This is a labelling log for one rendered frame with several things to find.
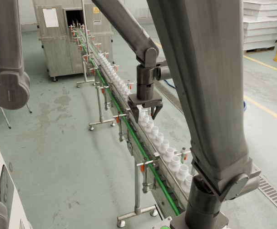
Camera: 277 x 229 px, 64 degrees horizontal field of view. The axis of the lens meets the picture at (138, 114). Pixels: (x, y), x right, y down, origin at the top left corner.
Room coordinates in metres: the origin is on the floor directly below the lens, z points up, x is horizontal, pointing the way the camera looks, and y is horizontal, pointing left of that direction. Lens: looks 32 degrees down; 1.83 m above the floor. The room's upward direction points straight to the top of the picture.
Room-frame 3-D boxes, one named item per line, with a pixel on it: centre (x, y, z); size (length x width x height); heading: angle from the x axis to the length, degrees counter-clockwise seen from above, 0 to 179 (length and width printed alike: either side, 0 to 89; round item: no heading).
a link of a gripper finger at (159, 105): (0.67, -0.04, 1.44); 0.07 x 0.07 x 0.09; 20
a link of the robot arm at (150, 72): (0.66, -0.03, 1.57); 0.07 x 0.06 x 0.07; 110
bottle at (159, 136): (0.88, -0.11, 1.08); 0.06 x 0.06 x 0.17
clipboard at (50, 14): (4.22, 1.55, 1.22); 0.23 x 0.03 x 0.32; 110
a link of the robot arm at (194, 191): (0.26, -0.13, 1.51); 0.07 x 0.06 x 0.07; 115
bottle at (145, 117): (1.05, -0.04, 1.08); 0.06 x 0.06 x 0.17
